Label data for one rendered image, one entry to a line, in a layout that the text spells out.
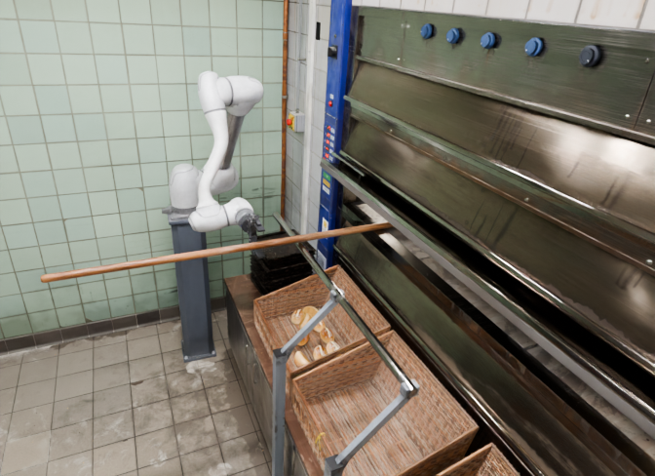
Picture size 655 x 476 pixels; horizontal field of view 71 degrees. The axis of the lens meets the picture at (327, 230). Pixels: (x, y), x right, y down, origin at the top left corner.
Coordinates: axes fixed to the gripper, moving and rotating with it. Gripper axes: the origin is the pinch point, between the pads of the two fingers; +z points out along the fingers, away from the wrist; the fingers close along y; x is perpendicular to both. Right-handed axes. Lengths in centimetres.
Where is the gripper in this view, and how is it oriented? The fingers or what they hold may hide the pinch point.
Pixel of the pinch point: (260, 242)
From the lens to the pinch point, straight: 191.9
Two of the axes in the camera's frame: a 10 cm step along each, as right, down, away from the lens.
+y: -0.6, 8.9, 4.5
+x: -9.1, 1.3, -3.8
